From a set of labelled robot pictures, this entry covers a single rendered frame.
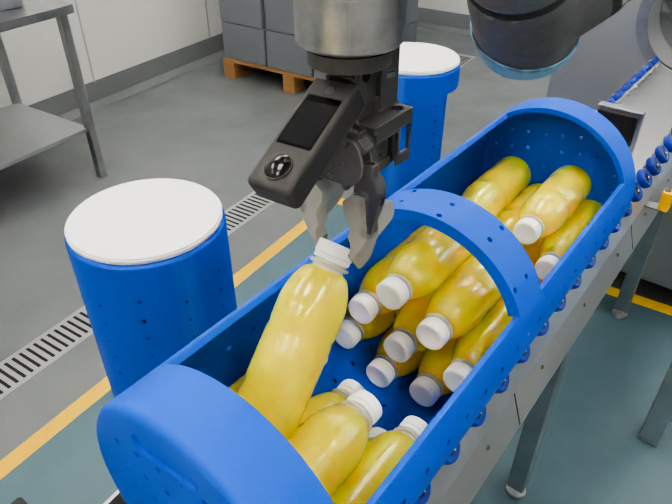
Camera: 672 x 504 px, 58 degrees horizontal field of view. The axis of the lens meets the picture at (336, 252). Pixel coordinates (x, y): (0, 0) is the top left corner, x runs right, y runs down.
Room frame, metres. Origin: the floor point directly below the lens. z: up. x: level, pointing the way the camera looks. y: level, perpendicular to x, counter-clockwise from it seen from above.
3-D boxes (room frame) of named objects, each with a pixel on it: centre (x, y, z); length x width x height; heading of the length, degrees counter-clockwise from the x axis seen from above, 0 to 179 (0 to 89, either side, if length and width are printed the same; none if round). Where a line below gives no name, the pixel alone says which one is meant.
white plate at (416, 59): (1.82, -0.23, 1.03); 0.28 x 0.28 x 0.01
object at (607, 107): (1.32, -0.65, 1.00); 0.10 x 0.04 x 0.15; 52
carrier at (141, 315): (0.94, 0.35, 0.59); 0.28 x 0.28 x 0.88
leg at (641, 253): (1.83, -1.13, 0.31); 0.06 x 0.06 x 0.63; 52
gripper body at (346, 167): (0.52, -0.02, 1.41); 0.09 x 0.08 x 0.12; 142
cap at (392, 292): (0.58, -0.07, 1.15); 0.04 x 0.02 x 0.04; 52
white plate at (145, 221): (0.94, 0.35, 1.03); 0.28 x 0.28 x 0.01
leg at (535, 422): (1.05, -0.53, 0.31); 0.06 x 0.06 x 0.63; 52
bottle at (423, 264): (0.66, -0.13, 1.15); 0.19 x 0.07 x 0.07; 142
